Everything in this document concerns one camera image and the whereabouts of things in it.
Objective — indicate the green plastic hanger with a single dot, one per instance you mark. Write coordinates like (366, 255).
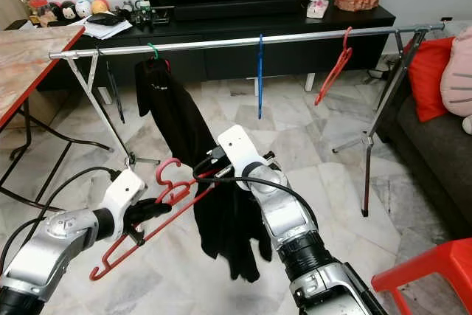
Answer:
(153, 51)

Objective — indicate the black red round plush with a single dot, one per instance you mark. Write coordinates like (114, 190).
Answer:
(54, 12)

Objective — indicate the marble top folding table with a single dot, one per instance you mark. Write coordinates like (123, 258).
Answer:
(29, 71)

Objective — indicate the black TV cabinet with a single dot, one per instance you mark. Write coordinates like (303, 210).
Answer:
(287, 49)

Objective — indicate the silver clothes rack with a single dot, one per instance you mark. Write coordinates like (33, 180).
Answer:
(251, 38)

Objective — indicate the red stool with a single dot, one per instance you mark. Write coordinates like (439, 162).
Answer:
(428, 263)

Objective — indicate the black shirt with red collar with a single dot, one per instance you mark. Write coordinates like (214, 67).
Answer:
(173, 112)

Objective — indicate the pink cushion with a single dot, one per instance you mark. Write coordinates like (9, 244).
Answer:
(459, 71)

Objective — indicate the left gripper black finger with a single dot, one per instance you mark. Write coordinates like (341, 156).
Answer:
(155, 206)
(144, 220)

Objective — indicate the red cushion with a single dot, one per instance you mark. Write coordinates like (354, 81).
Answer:
(429, 79)

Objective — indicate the white paper stack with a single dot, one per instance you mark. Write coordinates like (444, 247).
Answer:
(110, 31)

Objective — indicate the black white round plush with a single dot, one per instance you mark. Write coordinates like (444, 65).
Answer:
(68, 11)

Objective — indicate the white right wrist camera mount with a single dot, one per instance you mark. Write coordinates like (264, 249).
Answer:
(240, 147)

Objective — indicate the blue plastic hanger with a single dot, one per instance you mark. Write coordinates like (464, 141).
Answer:
(260, 75)

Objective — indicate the white pink tissue box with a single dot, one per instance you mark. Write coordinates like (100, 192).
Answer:
(317, 7)

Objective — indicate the black wallet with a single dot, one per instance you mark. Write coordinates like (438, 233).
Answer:
(105, 20)

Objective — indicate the dark brown sofa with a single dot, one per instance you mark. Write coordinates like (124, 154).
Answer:
(435, 160)

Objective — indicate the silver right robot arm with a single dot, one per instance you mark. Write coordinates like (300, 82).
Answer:
(310, 248)

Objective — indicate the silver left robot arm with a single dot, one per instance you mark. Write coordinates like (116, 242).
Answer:
(59, 252)

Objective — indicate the orange round plush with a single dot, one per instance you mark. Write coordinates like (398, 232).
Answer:
(100, 6)

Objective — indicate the thin black hanger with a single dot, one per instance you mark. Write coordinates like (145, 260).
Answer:
(116, 101)

